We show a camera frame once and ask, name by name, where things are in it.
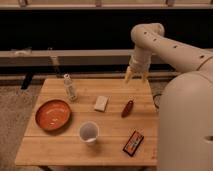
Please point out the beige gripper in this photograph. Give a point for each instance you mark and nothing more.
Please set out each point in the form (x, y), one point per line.
(139, 63)

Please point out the dark red pepper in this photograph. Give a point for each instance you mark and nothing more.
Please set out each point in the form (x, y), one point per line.
(127, 109)

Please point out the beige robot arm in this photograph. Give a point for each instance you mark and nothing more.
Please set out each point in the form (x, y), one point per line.
(185, 133)

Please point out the beige sponge block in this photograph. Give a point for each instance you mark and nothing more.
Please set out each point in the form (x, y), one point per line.
(101, 103)

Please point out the red snack packet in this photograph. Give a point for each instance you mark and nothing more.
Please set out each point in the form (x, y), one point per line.
(133, 143)

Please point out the clear plastic bottle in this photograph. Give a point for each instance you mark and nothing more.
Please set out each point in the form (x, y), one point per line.
(70, 89)

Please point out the wooden table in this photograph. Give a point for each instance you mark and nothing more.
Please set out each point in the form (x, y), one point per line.
(112, 124)

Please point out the orange bowl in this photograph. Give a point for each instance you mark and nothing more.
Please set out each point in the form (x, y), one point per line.
(53, 115)

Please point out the long grey bench rail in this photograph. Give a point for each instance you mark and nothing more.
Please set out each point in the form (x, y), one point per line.
(21, 58)

